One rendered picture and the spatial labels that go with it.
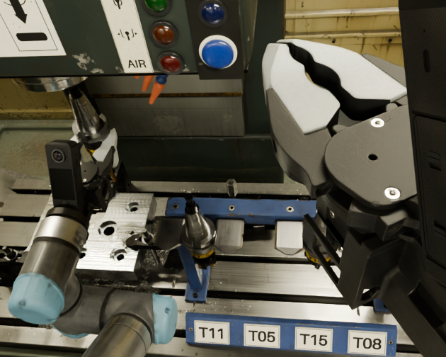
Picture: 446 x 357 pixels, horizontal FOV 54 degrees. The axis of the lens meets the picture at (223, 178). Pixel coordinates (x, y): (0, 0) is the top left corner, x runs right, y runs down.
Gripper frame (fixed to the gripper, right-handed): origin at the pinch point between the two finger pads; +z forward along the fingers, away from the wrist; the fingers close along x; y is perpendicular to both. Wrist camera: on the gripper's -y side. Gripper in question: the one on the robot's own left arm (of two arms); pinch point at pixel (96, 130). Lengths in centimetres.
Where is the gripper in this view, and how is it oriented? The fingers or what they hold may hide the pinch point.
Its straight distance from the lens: 87.1
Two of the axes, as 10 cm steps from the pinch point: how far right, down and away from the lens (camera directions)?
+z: 1.0, -7.7, 6.2
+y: 1.0, 6.3, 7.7
